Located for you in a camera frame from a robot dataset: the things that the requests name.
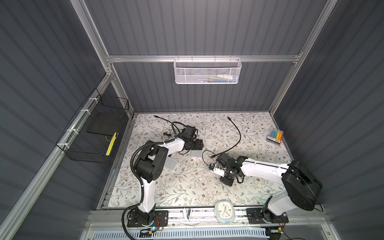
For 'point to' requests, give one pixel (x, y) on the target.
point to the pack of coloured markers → (275, 136)
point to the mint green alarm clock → (225, 211)
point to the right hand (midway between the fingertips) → (225, 178)
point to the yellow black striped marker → (111, 144)
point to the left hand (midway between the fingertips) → (198, 145)
